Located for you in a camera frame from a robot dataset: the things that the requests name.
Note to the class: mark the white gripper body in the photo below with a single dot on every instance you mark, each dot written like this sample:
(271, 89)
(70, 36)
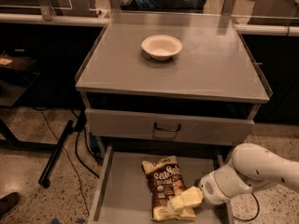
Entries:
(207, 188)

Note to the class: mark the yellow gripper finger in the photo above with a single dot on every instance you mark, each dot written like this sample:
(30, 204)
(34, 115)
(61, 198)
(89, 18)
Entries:
(175, 203)
(191, 197)

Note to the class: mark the brown sea salt chip bag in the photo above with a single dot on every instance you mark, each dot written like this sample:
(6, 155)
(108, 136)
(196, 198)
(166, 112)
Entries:
(165, 182)

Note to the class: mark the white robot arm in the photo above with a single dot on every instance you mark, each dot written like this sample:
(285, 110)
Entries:
(251, 167)

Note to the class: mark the open grey middle drawer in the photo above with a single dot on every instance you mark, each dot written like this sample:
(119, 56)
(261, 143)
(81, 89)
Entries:
(123, 196)

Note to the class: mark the grey top drawer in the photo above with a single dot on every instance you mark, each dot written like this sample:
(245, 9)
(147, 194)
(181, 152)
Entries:
(138, 125)

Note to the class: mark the black metal stand leg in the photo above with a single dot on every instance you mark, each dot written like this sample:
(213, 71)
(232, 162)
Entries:
(44, 179)

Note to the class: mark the white paper bowl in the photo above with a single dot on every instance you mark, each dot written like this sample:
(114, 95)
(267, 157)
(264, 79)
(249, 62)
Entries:
(161, 47)

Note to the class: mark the dark shoe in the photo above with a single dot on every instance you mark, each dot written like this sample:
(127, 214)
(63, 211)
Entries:
(9, 202)

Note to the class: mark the black side table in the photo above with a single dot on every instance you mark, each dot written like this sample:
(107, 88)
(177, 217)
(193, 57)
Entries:
(10, 93)

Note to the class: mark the dark box with label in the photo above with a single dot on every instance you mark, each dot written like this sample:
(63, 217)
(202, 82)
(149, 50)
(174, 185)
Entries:
(16, 63)

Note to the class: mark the black drawer handle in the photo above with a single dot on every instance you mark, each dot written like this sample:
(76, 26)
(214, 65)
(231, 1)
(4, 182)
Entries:
(167, 129)

